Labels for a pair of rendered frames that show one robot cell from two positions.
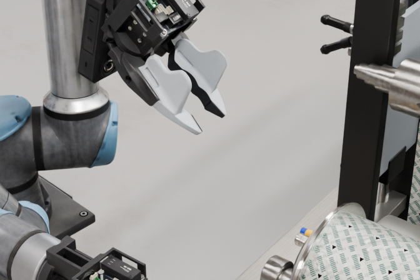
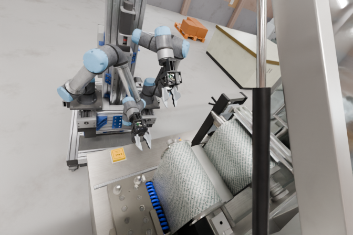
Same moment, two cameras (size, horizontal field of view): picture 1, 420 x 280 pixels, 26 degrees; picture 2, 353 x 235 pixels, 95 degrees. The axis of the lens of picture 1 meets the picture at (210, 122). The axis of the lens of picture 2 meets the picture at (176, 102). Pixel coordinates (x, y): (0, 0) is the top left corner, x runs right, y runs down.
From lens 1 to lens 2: 29 cm
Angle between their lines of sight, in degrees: 11
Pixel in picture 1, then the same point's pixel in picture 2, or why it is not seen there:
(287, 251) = (186, 135)
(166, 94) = (164, 96)
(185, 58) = (174, 91)
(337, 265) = (175, 152)
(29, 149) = (153, 89)
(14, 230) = (132, 104)
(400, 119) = not seen: hidden behind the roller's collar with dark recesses
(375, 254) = (184, 156)
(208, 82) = (175, 98)
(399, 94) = (216, 121)
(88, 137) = not seen: hidden behind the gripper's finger
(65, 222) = (154, 106)
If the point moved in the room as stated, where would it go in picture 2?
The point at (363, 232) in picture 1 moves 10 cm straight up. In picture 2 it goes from (185, 148) to (194, 133)
